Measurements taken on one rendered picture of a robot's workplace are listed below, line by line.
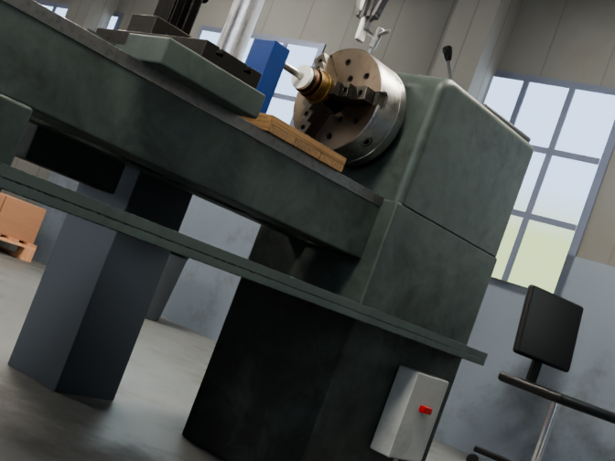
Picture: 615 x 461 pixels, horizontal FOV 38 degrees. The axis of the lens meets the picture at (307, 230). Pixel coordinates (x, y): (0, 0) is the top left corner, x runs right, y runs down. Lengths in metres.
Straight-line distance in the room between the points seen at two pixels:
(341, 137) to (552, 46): 3.64
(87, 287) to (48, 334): 0.20
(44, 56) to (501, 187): 1.60
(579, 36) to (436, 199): 3.47
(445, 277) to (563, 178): 2.93
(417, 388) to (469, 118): 0.80
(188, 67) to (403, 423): 1.27
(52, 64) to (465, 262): 1.50
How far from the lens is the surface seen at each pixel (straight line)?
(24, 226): 7.61
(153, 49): 1.89
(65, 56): 1.81
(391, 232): 2.49
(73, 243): 2.90
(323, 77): 2.45
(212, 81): 1.94
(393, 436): 2.66
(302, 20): 7.08
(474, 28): 5.94
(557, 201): 5.57
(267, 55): 2.31
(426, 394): 2.71
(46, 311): 2.92
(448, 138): 2.62
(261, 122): 2.15
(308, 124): 2.52
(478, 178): 2.78
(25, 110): 1.74
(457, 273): 2.79
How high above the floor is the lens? 0.53
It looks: 4 degrees up
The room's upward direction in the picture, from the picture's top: 21 degrees clockwise
